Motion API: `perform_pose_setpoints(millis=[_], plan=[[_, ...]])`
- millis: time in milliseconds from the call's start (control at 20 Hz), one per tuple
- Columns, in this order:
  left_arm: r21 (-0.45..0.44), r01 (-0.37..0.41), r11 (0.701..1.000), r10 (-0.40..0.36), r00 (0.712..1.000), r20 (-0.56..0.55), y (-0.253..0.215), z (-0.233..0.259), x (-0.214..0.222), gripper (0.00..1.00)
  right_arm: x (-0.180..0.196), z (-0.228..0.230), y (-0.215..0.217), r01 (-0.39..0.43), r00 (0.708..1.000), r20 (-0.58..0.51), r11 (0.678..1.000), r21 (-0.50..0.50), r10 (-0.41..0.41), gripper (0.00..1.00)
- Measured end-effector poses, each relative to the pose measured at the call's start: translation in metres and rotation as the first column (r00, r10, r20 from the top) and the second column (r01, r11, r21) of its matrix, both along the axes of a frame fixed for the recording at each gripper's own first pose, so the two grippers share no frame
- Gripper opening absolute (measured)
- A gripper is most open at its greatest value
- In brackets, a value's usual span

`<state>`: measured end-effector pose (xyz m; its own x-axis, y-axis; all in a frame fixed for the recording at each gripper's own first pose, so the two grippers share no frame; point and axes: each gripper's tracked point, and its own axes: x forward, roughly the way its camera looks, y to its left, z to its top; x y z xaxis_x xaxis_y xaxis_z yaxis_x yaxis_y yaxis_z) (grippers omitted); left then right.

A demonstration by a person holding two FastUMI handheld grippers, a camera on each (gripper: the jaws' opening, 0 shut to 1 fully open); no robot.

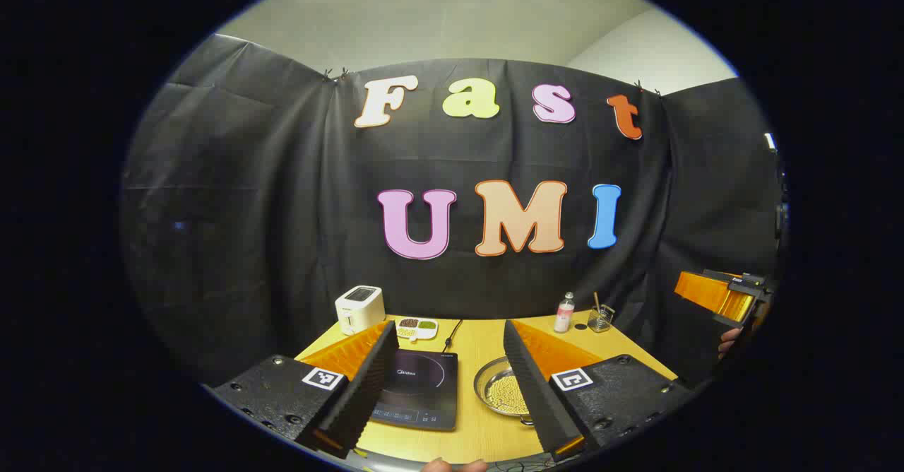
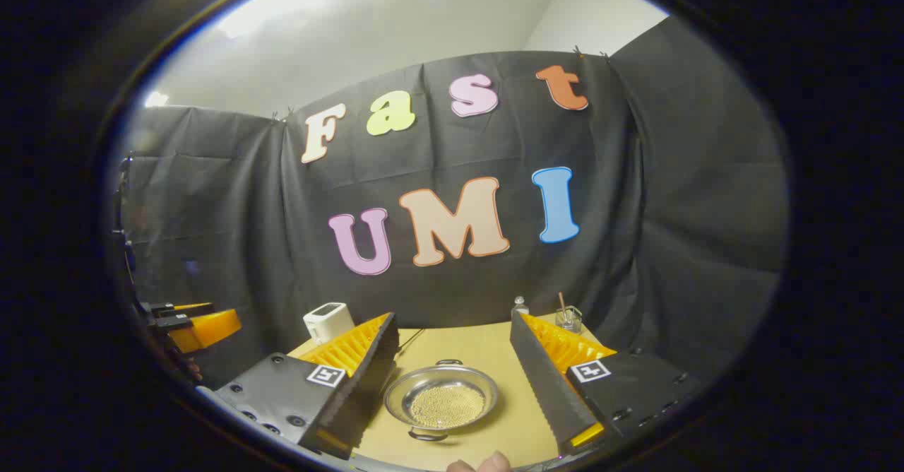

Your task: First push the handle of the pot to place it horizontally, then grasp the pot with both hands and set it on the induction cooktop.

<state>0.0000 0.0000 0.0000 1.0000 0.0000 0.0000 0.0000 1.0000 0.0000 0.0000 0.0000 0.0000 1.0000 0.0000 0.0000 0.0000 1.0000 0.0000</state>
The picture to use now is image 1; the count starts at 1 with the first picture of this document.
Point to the small bottle with pink label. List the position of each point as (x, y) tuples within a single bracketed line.
[(563, 316)]

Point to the small glass jar with stick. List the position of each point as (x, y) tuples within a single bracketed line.
[(600, 320)]

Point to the white toaster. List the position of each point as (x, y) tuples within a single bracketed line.
[(359, 309)]

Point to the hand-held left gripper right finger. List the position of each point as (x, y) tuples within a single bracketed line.
[(530, 387)]

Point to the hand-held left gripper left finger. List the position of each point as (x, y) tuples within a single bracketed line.
[(367, 387)]

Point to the pile of yellow soybeans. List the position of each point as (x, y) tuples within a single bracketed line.
[(510, 394)]

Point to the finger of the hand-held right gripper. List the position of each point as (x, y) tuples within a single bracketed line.
[(713, 295)]

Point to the black induction cooktop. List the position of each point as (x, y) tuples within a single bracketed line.
[(424, 387)]

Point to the white divided dish of beans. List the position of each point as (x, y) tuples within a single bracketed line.
[(418, 328)]

